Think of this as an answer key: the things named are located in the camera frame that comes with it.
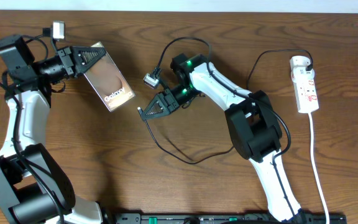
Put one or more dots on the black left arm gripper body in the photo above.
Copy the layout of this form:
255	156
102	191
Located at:
67	60

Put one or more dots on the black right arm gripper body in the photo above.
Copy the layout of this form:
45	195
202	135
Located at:
178	96

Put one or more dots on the white power strip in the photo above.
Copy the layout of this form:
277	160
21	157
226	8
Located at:
305	94

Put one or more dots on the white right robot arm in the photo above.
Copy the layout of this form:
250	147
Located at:
254	127

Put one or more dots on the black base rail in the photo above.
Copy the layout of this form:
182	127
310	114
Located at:
136	218

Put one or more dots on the white USB wall charger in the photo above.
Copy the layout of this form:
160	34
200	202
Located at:
299	69

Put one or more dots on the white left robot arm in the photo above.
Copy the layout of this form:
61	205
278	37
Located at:
33	187

